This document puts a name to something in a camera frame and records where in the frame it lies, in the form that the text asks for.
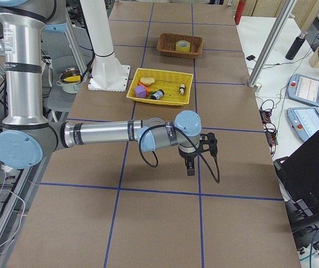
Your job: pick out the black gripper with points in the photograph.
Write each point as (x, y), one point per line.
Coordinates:
(187, 157)

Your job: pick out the yellow tape roll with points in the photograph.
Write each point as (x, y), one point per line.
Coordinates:
(183, 46)

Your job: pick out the yellow plastic basket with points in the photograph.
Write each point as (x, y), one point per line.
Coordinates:
(168, 81)

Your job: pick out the brown wicker basket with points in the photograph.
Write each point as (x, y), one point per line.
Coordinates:
(166, 45)

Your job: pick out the panda figurine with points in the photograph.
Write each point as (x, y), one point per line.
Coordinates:
(182, 89)

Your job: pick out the toy carrot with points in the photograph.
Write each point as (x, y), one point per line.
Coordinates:
(146, 88)

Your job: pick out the orange black electronics board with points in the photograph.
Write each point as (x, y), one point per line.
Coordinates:
(270, 129)

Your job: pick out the purple cube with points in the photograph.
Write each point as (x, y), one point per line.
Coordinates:
(140, 91)

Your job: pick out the toy bread piece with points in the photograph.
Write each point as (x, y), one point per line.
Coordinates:
(147, 81)

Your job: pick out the black laptop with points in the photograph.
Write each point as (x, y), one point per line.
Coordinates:
(299, 174)

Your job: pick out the small black device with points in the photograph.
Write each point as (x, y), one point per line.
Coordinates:
(250, 57)

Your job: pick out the near teach pendant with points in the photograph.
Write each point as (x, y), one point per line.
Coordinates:
(304, 121)

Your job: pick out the teach pendant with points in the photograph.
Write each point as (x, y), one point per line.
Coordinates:
(304, 89)
(304, 121)

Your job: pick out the white pillar with base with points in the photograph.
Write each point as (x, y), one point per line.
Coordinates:
(108, 73)

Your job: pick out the far teach pendant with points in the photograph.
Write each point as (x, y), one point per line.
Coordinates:
(304, 89)

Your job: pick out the white pot with corn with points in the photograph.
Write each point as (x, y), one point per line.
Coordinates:
(69, 80)

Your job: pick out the black water bottle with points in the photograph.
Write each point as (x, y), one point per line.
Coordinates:
(296, 45)

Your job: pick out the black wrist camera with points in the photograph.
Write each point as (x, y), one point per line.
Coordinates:
(208, 143)

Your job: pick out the aluminium frame post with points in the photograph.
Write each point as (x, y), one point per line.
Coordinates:
(270, 42)

